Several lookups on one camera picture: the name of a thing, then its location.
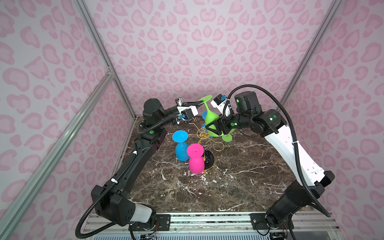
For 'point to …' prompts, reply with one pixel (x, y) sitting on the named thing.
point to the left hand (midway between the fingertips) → (201, 96)
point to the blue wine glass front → (180, 136)
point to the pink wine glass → (196, 161)
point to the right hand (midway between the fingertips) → (211, 122)
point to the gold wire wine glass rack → (203, 134)
